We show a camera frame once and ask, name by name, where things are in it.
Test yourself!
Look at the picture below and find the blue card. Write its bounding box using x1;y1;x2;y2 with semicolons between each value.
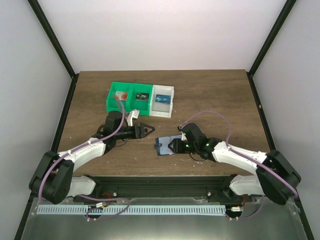
155;94;171;104

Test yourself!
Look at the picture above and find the white bin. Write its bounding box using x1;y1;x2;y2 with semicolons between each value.
149;84;175;118

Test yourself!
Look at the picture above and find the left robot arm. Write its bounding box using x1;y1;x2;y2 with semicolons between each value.
28;110;155;205

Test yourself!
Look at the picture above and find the red white card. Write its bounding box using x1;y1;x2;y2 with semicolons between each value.
114;91;129;101

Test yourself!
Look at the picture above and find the black frame post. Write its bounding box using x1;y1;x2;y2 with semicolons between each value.
27;0;77;79
248;0;298;76

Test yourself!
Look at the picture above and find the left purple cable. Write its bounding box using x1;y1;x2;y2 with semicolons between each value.
38;96;131;222

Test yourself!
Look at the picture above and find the green bin left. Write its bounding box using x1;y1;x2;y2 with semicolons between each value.
106;81;132;113

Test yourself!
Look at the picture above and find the green bin middle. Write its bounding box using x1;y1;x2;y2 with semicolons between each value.
126;83;153;116

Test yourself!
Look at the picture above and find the left black frame post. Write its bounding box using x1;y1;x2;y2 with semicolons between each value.
27;0;77;79

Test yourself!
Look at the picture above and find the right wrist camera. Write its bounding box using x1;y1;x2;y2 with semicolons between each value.
177;125;187;141

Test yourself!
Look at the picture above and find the black aluminium frame rail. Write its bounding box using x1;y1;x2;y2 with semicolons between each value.
32;176;296;201

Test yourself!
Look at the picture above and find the dark green card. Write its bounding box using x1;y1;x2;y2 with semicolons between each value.
135;92;150;102

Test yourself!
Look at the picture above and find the green bin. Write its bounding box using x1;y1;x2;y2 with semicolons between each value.
126;83;153;116
106;81;132;113

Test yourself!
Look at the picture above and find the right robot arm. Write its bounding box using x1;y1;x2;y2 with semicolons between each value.
167;122;301;205

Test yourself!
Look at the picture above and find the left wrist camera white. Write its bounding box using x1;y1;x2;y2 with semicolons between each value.
126;109;140;127

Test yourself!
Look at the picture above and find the navy blue card holder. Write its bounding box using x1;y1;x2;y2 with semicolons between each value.
154;134;187;156

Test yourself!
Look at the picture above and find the right black frame post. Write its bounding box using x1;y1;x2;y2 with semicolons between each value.
248;0;298;76

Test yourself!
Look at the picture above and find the light blue slotted cable duct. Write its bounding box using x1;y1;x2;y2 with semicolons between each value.
36;205;226;216

